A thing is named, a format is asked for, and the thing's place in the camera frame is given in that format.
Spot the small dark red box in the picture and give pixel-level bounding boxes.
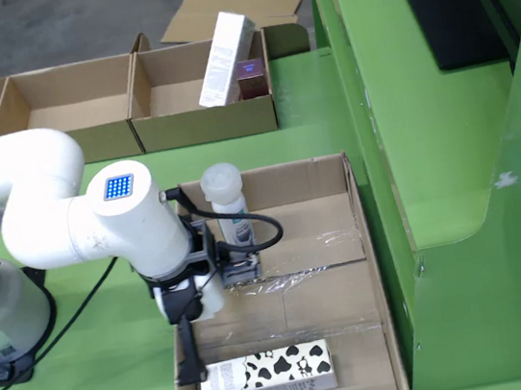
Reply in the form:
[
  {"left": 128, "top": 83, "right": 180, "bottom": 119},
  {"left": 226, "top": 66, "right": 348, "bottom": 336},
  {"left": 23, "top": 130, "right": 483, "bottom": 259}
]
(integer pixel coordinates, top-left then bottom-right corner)
[{"left": 234, "top": 57, "right": 272, "bottom": 102}]

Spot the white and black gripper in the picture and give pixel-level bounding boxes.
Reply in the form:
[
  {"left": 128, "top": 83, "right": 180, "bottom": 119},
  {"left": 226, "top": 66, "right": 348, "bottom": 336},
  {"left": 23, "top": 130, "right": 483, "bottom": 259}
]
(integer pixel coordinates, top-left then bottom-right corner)
[{"left": 148, "top": 266, "right": 235, "bottom": 390}]

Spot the cow print carton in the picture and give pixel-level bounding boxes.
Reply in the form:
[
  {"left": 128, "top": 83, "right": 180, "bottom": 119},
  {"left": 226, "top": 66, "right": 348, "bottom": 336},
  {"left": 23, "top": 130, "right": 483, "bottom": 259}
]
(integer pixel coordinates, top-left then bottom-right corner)
[{"left": 194, "top": 337, "right": 340, "bottom": 390}]

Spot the large cardboard tray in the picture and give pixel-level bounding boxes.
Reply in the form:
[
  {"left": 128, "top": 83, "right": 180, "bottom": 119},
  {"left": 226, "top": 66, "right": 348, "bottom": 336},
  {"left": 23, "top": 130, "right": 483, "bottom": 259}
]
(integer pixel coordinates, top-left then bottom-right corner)
[{"left": 139, "top": 147, "right": 412, "bottom": 390}]

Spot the gray wrist camera mount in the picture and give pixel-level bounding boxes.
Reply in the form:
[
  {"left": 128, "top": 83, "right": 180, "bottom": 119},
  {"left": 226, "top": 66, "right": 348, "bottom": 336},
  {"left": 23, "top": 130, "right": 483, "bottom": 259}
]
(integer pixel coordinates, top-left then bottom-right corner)
[{"left": 181, "top": 209, "right": 267, "bottom": 294}]

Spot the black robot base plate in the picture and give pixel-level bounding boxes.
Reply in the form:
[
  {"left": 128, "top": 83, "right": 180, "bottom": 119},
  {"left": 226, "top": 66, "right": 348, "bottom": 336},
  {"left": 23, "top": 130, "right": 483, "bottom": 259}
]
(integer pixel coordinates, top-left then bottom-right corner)
[{"left": 0, "top": 262, "right": 67, "bottom": 388}]

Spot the tall white product box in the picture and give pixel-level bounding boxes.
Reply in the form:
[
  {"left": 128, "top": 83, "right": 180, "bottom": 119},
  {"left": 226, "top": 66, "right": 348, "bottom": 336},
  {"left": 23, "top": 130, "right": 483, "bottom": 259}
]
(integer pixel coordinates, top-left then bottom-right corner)
[{"left": 186, "top": 6, "right": 268, "bottom": 111}]

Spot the thick black camera cable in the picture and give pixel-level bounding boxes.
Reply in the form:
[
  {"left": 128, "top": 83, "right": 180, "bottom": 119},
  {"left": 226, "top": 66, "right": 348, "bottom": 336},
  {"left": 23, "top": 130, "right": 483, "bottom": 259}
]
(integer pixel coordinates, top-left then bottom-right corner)
[{"left": 164, "top": 173, "right": 287, "bottom": 266}]

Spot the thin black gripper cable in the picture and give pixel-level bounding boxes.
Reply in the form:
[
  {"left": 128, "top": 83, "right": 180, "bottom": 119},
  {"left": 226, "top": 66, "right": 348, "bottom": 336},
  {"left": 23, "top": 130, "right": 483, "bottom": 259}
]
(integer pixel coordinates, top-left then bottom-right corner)
[{"left": 0, "top": 256, "right": 136, "bottom": 390}]

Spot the white shoe spray bottle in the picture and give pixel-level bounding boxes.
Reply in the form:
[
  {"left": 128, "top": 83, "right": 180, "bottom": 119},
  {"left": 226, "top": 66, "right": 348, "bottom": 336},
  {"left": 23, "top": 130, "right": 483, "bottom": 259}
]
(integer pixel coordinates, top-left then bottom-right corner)
[{"left": 196, "top": 158, "right": 258, "bottom": 255}]

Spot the green metal machine housing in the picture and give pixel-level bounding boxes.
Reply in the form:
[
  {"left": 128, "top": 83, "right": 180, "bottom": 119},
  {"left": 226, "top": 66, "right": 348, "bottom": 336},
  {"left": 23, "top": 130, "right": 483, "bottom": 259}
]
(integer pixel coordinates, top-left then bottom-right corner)
[{"left": 310, "top": 0, "right": 521, "bottom": 390}]

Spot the cardboard box with products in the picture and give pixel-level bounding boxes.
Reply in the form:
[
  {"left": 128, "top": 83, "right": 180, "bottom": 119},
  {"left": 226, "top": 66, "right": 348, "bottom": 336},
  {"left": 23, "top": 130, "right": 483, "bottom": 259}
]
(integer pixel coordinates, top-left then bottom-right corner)
[{"left": 116, "top": 9, "right": 324, "bottom": 156}]

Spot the empty brown cardboard box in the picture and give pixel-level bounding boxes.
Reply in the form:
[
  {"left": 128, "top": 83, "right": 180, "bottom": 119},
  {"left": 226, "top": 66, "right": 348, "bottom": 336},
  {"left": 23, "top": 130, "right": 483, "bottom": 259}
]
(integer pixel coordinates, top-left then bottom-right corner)
[{"left": 0, "top": 52, "right": 148, "bottom": 177}]

